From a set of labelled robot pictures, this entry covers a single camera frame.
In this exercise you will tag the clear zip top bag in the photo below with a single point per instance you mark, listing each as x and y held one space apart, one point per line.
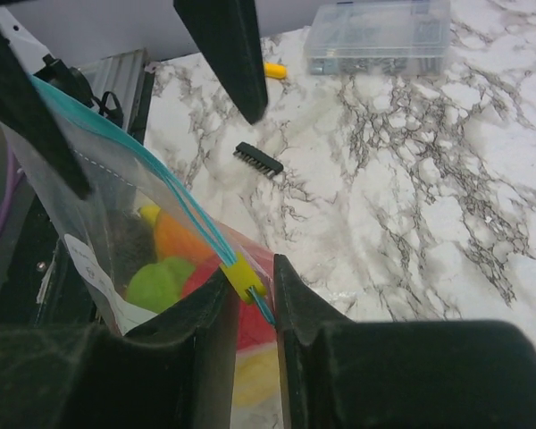
113 161

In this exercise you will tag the aluminium frame rail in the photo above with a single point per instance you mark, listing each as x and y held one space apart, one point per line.
126 76

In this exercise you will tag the red strawberry toy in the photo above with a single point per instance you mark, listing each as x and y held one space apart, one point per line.
253 330

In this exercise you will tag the black comb strip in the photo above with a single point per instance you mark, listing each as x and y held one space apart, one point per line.
258 159

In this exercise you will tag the green lime fruit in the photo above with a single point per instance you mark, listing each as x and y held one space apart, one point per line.
156 287

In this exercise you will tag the yellow banana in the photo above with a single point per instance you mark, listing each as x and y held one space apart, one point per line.
149 213

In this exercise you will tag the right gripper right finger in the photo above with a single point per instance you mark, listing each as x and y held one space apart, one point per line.
338 373

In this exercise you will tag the clear plastic screw box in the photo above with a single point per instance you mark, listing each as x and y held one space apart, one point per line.
393 38

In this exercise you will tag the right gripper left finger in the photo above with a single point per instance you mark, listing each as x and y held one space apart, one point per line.
174 371

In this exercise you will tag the yellow pear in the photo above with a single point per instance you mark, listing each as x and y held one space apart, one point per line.
256 375

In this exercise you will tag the dark avocado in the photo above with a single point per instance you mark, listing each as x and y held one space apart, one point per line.
122 240

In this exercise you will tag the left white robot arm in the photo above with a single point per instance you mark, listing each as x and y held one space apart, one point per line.
30 53

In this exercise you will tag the small yellow cylinder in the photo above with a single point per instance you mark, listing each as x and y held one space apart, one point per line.
275 71

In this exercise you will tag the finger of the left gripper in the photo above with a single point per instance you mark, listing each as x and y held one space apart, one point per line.
226 33
23 110

